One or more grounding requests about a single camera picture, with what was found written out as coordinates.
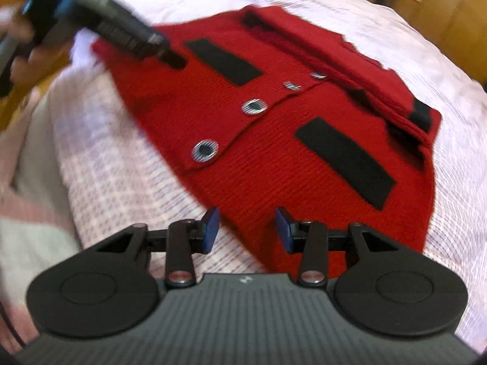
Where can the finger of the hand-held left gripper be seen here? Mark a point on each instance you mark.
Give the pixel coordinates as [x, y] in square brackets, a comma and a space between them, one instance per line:
[129, 34]

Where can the pink grey cloth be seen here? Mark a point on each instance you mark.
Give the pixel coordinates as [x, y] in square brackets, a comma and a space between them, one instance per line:
[34, 213]

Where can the pink checked bedsheet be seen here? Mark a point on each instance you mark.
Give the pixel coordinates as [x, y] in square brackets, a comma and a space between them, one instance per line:
[114, 182]

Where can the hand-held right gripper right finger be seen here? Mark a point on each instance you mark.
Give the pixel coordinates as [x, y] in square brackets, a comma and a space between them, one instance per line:
[284, 232]

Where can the person's left hand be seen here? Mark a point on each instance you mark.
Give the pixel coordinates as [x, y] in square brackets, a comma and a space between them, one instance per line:
[42, 59]

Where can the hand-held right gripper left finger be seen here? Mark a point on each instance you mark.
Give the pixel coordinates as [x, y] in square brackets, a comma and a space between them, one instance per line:
[211, 232]

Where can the red knit cardigan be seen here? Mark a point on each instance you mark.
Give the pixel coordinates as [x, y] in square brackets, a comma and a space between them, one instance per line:
[266, 129]

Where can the wooden wardrobe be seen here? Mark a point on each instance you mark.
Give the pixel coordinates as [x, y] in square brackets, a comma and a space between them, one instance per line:
[456, 26]

